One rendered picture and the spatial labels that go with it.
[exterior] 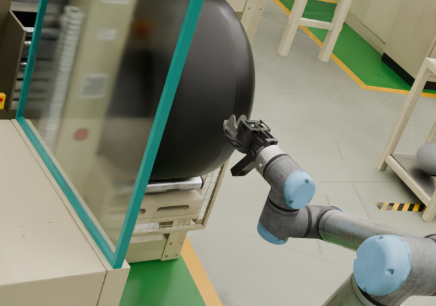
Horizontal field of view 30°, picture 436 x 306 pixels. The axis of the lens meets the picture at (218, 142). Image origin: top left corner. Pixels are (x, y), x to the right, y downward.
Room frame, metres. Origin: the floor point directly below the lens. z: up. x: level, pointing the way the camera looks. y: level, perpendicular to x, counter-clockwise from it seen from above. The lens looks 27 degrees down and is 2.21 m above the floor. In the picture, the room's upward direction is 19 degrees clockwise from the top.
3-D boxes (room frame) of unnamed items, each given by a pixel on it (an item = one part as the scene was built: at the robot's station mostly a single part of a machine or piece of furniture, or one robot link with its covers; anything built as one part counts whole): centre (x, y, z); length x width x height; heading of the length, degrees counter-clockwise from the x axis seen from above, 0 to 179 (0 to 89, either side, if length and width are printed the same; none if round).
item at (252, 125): (1.98, -0.10, 1.25); 0.12 x 0.08 x 0.09; 40
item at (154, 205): (2.18, 0.15, 0.84); 0.36 x 0.09 x 0.06; 130
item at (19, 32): (2.43, 0.65, 1.05); 0.20 x 0.15 x 0.30; 130
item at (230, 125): (2.05, -0.02, 1.25); 0.09 x 0.03 x 0.06; 40
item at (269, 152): (1.92, -0.15, 1.24); 0.10 x 0.05 x 0.09; 130
